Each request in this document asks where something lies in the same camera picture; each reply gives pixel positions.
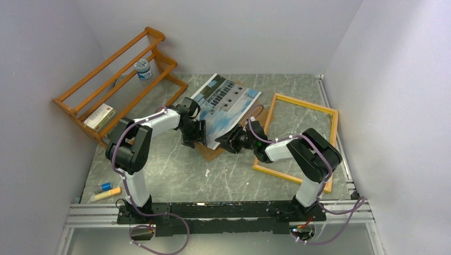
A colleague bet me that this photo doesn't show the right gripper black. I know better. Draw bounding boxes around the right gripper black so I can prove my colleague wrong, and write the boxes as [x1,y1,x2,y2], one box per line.
[214,124,256,154]

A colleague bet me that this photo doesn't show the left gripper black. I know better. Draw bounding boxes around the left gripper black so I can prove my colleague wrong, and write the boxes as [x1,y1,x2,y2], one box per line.
[179,119,207,149]

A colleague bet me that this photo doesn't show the building and sky photo print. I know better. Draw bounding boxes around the building and sky photo print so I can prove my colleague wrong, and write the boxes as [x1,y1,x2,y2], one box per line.
[191,74,261,150]

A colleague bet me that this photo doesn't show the brown cardboard backing board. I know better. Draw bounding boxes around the brown cardboard backing board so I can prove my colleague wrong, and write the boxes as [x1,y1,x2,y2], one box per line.
[195,99,274,162]

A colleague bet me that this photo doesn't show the yellow wooden picture frame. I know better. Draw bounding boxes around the yellow wooden picture frame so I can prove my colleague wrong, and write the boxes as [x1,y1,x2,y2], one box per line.
[252,92,339,193]

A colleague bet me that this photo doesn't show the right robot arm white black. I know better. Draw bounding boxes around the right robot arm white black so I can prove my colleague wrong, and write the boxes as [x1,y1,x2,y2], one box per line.
[215,120,343,220]

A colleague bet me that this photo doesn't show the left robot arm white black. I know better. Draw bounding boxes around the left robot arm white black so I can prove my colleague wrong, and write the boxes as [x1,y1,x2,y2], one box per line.
[105,97,206,223]

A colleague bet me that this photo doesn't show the white blue lidded jar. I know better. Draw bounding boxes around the white blue lidded jar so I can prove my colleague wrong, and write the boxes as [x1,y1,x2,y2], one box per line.
[133,59,152,80]

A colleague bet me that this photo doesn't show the orange wooden shelf rack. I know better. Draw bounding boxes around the orange wooden shelf rack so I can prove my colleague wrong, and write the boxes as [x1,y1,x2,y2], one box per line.
[52,27,188,147]

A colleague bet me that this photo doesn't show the white red cardboard box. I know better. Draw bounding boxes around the white red cardboard box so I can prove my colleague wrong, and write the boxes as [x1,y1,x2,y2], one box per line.
[83,104,116,132]

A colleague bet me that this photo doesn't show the yellow glue stick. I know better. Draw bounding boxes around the yellow glue stick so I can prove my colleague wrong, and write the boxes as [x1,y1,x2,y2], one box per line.
[88,187,122,202]

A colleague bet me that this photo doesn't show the blue capped small tube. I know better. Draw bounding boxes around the blue capped small tube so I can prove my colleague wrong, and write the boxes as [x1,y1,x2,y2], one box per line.
[93,182,112,194]

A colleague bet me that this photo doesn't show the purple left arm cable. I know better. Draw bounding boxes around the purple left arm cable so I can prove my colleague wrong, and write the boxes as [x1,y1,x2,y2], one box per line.
[111,106,190,255]

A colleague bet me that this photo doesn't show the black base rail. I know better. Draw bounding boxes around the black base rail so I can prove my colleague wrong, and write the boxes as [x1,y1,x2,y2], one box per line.
[116,200,327,237]

